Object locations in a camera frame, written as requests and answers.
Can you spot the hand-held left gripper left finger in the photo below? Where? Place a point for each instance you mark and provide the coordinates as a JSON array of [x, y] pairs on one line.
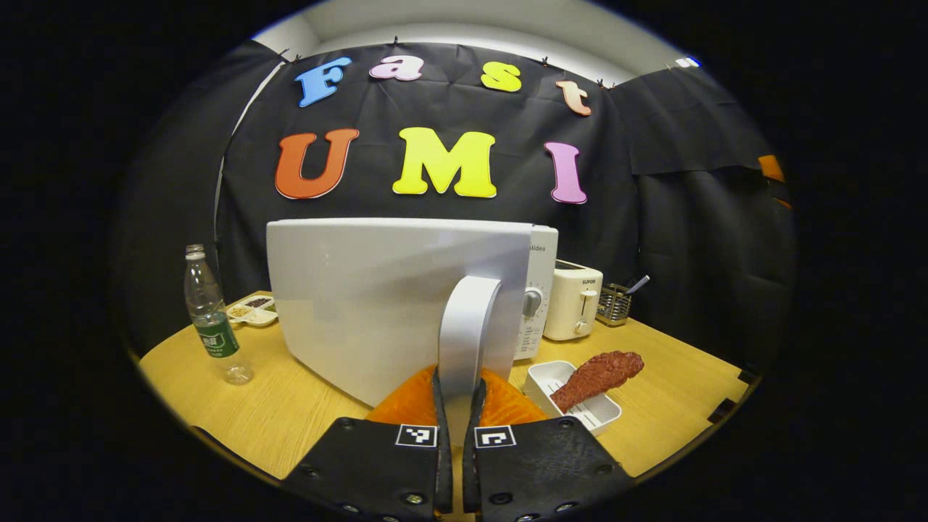
[[444, 449]]

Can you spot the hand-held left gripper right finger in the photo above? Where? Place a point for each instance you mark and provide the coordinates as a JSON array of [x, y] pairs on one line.
[[471, 449]]

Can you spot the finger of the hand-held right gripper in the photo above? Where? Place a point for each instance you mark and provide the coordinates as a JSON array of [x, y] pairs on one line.
[[771, 168], [781, 203]]

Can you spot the brown cooked meat piece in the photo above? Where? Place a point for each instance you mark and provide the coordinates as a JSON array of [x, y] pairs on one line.
[[594, 377]]

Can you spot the white microwave oven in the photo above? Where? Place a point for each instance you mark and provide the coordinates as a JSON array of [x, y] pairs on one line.
[[362, 304]]

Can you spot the white plastic tray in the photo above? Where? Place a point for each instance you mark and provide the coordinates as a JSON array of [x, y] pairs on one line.
[[542, 377]]

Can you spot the black backdrop cloth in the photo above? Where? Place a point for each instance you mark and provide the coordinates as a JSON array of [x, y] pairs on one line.
[[652, 217]]

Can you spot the small ceiling light panel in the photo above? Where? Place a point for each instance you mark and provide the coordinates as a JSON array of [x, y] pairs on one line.
[[687, 62]]

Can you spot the metal spoon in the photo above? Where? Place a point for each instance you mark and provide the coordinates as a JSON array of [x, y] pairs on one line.
[[638, 284]]

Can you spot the cream toaster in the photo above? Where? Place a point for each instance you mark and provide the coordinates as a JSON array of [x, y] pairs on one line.
[[569, 304]]

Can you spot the white divided seasoning dish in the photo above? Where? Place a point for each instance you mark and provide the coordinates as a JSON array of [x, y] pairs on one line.
[[250, 312]]

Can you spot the clear plastic water bottle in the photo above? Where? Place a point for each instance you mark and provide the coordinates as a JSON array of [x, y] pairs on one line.
[[214, 333]]

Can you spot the black table edge bracket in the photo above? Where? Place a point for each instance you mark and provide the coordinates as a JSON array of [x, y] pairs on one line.
[[722, 410], [747, 376]]

